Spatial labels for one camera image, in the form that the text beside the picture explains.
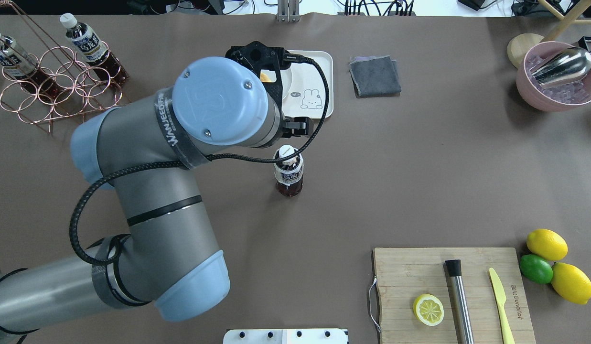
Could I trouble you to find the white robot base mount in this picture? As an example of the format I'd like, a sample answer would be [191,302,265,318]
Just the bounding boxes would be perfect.
[223,327,349,344]

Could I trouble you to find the wooden cutting board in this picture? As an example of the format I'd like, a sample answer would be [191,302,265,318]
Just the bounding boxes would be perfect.
[373,247,536,344]

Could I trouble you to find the tea bottle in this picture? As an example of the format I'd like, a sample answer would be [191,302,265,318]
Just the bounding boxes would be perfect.
[59,13,129,86]
[274,154,304,197]
[0,32,63,100]

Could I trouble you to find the steel ice scoop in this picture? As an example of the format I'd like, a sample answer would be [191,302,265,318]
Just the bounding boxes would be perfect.
[531,47,591,89]

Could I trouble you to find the clear ice cubes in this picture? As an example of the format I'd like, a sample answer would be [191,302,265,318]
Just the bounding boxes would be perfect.
[525,55,590,104]

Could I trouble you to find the cream serving tray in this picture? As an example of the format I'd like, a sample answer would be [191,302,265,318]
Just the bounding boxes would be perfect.
[282,49,334,119]

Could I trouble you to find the wooden mug tree stand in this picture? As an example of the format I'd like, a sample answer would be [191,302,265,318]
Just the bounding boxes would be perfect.
[507,0,591,68]

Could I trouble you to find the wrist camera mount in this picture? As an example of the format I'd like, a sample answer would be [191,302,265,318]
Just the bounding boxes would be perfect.
[225,41,301,113]

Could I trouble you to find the grey folded cloth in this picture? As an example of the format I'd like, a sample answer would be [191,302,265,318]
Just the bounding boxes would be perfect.
[348,56,402,98]

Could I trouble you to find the half lemon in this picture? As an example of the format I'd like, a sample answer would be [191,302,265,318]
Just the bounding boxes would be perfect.
[412,293,444,326]

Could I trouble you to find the steel muddler black tip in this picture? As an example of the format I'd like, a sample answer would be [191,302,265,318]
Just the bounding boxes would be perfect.
[445,259,475,344]

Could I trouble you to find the yellow plastic knife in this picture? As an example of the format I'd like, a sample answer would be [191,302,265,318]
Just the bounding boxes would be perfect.
[488,268,516,344]

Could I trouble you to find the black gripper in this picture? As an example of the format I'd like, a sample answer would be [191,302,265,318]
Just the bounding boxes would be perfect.
[281,116,313,139]

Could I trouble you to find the whole yellow lemon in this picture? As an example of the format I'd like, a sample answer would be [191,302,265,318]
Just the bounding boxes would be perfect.
[526,228,569,261]

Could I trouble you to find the white round plate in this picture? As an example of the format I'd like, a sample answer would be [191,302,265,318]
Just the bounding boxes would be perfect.
[261,68,293,100]

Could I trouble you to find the green lime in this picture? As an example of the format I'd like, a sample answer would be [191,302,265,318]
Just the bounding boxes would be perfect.
[519,254,554,284]

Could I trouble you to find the pink bowl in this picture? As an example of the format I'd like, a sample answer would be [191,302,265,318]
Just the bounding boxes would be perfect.
[516,41,591,112]

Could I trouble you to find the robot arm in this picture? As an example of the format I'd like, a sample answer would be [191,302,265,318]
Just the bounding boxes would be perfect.
[0,53,328,344]

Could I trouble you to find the copper wire bottle rack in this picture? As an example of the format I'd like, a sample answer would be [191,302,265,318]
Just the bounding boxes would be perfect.
[0,0,129,133]

